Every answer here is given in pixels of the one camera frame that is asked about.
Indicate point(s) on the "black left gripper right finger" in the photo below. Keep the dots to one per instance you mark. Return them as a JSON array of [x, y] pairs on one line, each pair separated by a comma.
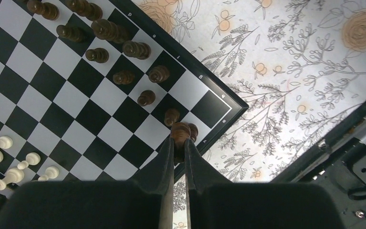
[[200, 177]]

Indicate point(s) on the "brown chess piece on board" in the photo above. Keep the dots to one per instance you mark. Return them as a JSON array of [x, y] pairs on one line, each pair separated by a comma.
[[99, 55], [123, 77], [72, 33]]

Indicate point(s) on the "brown chess piece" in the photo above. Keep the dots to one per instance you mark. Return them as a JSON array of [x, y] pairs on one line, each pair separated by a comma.
[[123, 77], [179, 133], [147, 97], [72, 33], [99, 55]]

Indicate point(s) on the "floral patterned table mat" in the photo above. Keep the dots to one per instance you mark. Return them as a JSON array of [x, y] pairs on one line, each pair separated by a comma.
[[300, 65]]

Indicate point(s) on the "black white chess board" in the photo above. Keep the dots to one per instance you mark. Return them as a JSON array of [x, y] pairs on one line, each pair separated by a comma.
[[69, 107]]

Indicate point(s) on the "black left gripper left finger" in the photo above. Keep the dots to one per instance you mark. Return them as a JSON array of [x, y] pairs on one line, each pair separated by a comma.
[[155, 183]]

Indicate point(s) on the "brown chess piece lying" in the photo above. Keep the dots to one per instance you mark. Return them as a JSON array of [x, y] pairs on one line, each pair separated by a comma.
[[147, 97]]

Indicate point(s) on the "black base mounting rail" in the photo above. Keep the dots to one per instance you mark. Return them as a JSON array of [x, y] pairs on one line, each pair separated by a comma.
[[337, 163]]

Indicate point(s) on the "row of white chess pieces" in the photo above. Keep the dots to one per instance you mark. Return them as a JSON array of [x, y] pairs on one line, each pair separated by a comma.
[[17, 153]]

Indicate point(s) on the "brown chess pawn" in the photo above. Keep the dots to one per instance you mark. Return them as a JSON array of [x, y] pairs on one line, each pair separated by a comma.
[[45, 9]]

